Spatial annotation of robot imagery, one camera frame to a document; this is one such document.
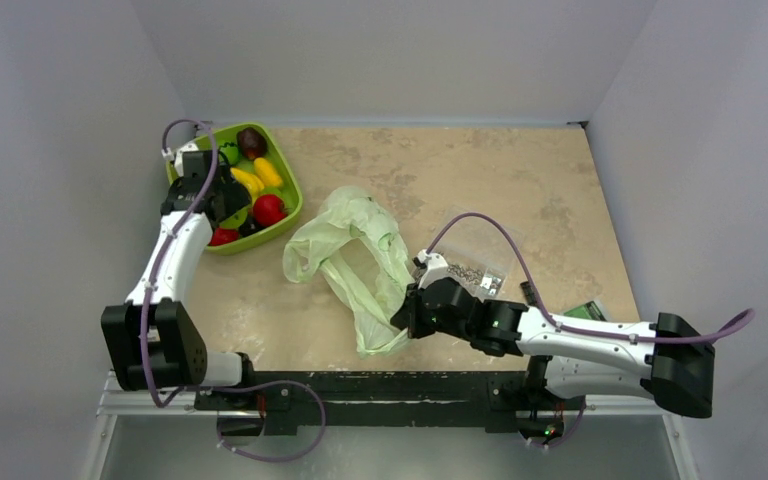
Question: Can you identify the red fake tomato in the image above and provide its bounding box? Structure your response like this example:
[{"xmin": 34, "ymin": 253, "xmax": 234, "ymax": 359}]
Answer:
[{"xmin": 251, "ymin": 196, "xmax": 287, "ymax": 227}]

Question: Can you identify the pale green plastic bag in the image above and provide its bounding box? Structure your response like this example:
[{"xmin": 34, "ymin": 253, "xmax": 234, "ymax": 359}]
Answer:
[{"xmin": 282, "ymin": 186, "xmax": 413, "ymax": 357}]

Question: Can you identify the green fake apple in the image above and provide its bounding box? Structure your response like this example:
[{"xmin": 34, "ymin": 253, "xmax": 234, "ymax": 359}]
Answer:
[{"xmin": 219, "ymin": 205, "xmax": 250, "ymax": 230}]

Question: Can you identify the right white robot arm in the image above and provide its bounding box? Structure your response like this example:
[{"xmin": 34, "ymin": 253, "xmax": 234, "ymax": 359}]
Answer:
[{"xmin": 390, "ymin": 278, "xmax": 715, "ymax": 419}]

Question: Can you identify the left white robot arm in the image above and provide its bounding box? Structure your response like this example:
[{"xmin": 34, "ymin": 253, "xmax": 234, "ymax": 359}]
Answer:
[{"xmin": 100, "ymin": 143, "xmax": 258, "ymax": 409}]

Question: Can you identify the yellow fake banana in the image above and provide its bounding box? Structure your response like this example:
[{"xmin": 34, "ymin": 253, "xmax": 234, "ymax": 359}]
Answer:
[{"xmin": 230, "ymin": 167, "xmax": 265, "ymax": 203}]

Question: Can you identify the dark fake plum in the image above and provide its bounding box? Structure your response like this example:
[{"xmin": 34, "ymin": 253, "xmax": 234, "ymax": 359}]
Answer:
[{"xmin": 237, "ymin": 217, "xmax": 264, "ymax": 238}]

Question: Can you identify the red fake pomegranate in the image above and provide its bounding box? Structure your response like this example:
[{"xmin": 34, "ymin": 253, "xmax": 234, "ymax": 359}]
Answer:
[{"xmin": 208, "ymin": 228, "xmax": 240, "ymax": 247}]

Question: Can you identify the light green fake starfruit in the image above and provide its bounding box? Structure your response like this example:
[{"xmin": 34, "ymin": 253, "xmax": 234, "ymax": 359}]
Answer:
[{"xmin": 259, "ymin": 187, "xmax": 285, "ymax": 202}]

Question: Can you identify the green fake watermelon ball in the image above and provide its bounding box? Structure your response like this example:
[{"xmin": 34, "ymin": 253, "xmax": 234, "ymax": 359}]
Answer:
[{"xmin": 218, "ymin": 142, "xmax": 242, "ymax": 167}]

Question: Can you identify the yellow fake lemon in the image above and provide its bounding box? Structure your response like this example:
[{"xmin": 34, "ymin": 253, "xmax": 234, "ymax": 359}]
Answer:
[{"xmin": 253, "ymin": 157, "xmax": 284, "ymax": 189}]

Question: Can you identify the dark maroon fake fruit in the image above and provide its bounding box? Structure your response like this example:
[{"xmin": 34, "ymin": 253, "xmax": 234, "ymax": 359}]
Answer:
[{"xmin": 236, "ymin": 127, "xmax": 268, "ymax": 161}]

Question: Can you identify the green plastic tray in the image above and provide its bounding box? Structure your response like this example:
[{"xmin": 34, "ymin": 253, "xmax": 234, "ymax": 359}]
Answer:
[{"xmin": 162, "ymin": 123, "xmax": 303, "ymax": 255}]

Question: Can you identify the green bit box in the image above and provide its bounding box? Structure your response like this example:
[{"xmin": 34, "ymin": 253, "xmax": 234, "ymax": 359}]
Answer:
[{"xmin": 563, "ymin": 299, "xmax": 610, "ymax": 322}]

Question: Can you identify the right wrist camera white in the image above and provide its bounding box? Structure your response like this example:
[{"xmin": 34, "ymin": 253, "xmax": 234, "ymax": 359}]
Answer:
[{"xmin": 413, "ymin": 249, "xmax": 449, "ymax": 289}]

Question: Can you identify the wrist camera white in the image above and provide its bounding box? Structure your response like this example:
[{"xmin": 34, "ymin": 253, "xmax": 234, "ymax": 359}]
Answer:
[
  {"xmin": 413, "ymin": 249, "xmax": 449, "ymax": 289},
  {"xmin": 161, "ymin": 141, "xmax": 200, "ymax": 177}
]

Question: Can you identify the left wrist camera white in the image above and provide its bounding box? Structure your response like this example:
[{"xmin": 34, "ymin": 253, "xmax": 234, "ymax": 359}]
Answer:
[{"xmin": 161, "ymin": 141, "xmax": 200, "ymax": 177}]

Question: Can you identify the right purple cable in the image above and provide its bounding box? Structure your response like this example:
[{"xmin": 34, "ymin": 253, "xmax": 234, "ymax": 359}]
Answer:
[{"xmin": 423, "ymin": 212, "xmax": 756, "ymax": 451}]

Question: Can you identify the black aluminium base frame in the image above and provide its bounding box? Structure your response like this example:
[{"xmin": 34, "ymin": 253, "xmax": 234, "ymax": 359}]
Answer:
[{"xmin": 97, "ymin": 367, "xmax": 682, "ymax": 439}]

